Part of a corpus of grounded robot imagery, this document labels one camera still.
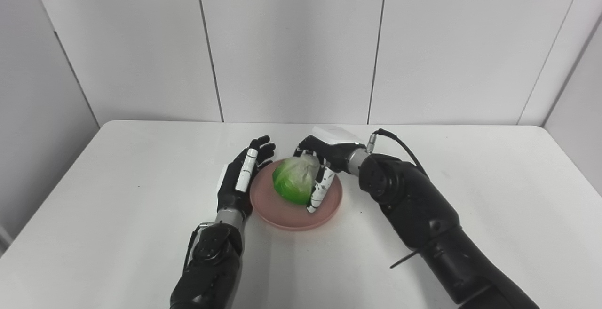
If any green white cabbage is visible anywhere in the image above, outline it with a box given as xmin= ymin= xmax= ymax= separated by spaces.
xmin=272 ymin=155 xmax=321 ymax=206

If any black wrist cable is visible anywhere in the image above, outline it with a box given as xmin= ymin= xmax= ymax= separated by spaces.
xmin=182 ymin=222 xmax=208 ymax=272
xmin=367 ymin=129 xmax=428 ymax=178

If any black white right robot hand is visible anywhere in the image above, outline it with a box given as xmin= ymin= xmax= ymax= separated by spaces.
xmin=293 ymin=126 xmax=367 ymax=214

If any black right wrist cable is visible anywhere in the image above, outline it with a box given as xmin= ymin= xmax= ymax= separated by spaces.
xmin=367 ymin=129 xmax=428 ymax=178

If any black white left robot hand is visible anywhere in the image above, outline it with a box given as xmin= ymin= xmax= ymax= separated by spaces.
xmin=216 ymin=135 xmax=277 ymax=220

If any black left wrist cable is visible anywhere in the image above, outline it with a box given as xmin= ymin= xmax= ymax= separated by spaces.
xmin=182 ymin=222 xmax=208 ymax=272

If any pink round plate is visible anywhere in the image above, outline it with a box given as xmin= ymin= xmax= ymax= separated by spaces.
xmin=249 ymin=158 xmax=343 ymax=231

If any black zip tie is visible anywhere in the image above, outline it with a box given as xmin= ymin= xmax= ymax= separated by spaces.
xmin=389 ymin=248 xmax=424 ymax=269

